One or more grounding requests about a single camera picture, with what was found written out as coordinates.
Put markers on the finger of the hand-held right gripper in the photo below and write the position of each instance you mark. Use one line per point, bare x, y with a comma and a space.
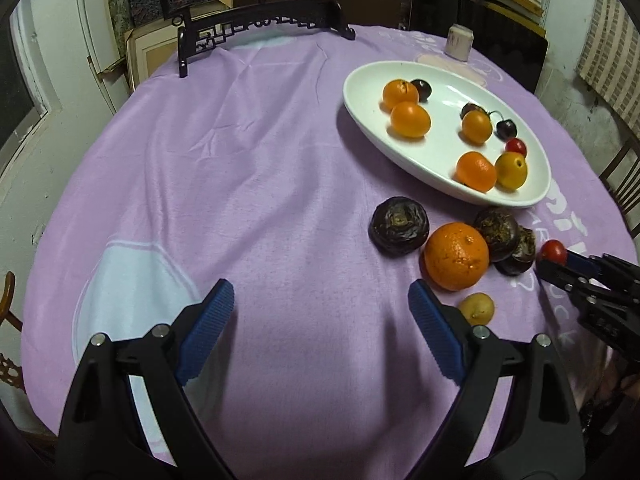
560, 275
582, 262

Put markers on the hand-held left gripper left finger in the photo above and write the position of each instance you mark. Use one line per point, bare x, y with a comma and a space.
205, 330

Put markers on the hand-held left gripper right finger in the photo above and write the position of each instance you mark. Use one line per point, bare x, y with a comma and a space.
437, 330

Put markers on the red cherry tomato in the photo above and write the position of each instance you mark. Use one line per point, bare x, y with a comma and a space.
516, 147
552, 251

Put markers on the yellowish orange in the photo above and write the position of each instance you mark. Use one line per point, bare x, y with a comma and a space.
511, 170

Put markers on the small orange with stem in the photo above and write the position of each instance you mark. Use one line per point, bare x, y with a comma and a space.
476, 171

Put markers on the dark cherry with stem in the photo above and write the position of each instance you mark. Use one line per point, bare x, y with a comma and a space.
506, 129

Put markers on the white oval plate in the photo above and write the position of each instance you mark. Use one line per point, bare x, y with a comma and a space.
450, 130

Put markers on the dark purple plum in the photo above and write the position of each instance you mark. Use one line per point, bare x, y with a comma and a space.
421, 89
470, 108

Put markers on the dark wrinkled fruit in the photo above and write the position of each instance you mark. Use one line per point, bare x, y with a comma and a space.
496, 227
521, 256
399, 225

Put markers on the small yellow-green fruit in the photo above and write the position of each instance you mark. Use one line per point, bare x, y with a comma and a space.
477, 308

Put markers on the large orange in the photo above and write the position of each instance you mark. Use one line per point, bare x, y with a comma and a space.
456, 256

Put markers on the wooden slat chair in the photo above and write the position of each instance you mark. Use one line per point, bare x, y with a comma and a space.
622, 190

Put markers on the purple printed tablecloth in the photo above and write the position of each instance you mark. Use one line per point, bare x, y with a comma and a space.
225, 185

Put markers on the carved wooden chair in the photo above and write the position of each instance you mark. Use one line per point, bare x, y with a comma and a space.
10, 340

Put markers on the checked hanging cloth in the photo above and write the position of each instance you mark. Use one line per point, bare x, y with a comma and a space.
612, 55

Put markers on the black flat panel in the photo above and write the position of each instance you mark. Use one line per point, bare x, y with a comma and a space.
495, 30

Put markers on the pale drink can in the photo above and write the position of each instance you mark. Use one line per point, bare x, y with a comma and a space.
459, 42

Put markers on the leaning framed board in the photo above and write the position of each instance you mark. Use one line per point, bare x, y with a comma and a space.
150, 55

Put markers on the window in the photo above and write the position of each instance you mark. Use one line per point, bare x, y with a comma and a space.
17, 95

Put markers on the white leaning board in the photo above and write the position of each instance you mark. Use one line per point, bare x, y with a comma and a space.
100, 35

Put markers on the round deer screen ornament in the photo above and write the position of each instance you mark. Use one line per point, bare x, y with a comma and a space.
250, 10

